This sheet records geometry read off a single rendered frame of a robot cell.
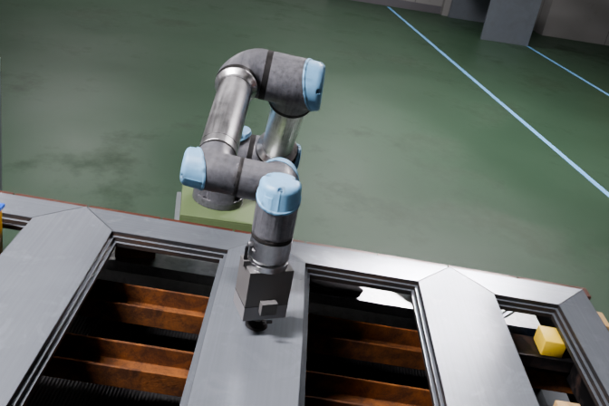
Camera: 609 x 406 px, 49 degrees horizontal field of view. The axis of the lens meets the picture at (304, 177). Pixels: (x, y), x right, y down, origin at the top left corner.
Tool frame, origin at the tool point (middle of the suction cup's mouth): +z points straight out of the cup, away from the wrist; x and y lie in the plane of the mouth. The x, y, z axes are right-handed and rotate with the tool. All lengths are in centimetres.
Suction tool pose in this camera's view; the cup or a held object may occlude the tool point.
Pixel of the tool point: (255, 329)
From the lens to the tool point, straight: 132.2
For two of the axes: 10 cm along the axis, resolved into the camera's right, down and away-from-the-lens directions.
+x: -3.6, -4.4, 8.2
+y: 9.2, 0.0, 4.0
